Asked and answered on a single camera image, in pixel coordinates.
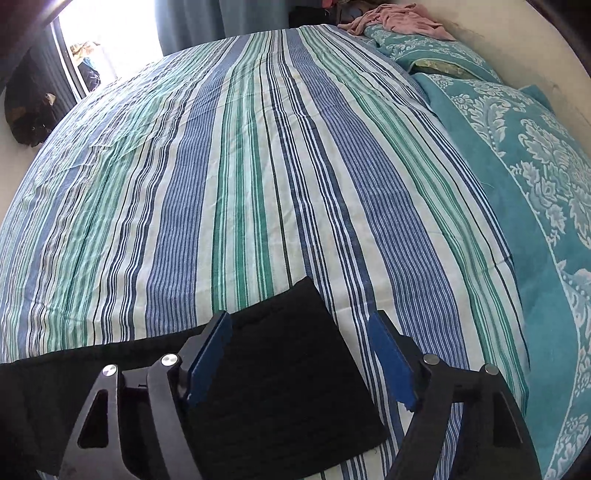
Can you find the plain blue curtain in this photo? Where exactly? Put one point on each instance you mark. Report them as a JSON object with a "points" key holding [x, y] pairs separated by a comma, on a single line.
{"points": [[194, 23]]}

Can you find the large teal floral pillow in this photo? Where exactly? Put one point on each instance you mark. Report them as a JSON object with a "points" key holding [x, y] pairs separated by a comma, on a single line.
{"points": [[531, 207]]}

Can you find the dark hanging clothes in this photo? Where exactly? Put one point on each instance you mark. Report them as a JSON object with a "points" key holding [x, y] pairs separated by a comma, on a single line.
{"points": [[32, 106]]}

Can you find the pink crumpled cloth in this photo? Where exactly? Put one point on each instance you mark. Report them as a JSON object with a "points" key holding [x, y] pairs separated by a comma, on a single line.
{"points": [[397, 21]]}

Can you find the hanging dark garment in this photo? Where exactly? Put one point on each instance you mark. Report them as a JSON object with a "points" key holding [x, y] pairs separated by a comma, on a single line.
{"points": [[87, 69]]}

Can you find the small teal floral pillow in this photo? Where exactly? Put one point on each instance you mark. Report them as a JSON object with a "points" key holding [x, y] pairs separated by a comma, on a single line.
{"points": [[425, 50]]}

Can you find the black pants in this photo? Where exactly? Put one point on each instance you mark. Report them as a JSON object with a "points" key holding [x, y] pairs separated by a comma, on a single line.
{"points": [[286, 392]]}

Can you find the striped bed sheet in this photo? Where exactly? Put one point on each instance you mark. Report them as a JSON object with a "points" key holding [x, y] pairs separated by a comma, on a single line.
{"points": [[231, 184]]}

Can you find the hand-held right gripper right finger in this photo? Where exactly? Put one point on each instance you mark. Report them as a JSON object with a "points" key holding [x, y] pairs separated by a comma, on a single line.
{"points": [[392, 364]]}

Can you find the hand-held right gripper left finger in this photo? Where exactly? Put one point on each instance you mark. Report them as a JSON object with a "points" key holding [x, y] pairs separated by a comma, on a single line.
{"points": [[210, 364]]}

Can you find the striped blue curtain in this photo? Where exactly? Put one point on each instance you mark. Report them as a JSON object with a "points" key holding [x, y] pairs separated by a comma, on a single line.
{"points": [[62, 60]]}

